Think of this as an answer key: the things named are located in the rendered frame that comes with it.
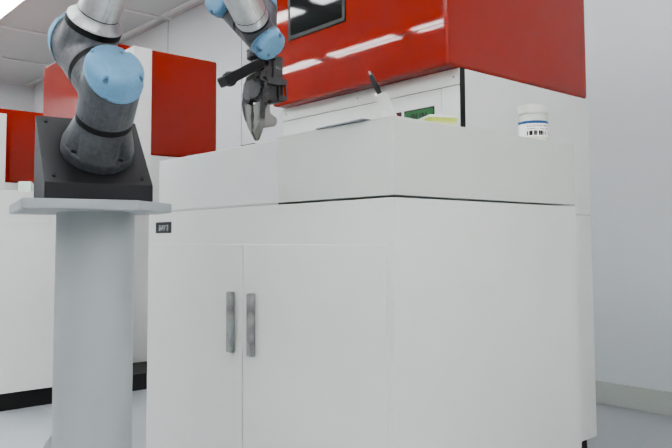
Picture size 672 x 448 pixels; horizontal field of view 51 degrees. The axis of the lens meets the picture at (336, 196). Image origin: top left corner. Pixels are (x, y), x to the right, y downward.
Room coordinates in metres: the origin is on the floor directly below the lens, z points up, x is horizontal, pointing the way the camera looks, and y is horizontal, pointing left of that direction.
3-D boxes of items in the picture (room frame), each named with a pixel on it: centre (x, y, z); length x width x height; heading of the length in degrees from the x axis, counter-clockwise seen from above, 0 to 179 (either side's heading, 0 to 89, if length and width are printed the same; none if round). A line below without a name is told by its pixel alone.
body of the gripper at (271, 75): (1.69, 0.17, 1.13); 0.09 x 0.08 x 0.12; 131
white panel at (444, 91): (2.25, -0.08, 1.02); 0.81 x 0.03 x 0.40; 41
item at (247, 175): (1.77, 0.27, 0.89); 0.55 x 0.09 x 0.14; 41
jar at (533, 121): (1.69, -0.48, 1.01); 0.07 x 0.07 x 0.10
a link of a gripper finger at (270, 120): (1.68, 0.17, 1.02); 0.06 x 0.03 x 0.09; 131
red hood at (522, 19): (2.46, -0.32, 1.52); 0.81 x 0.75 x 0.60; 41
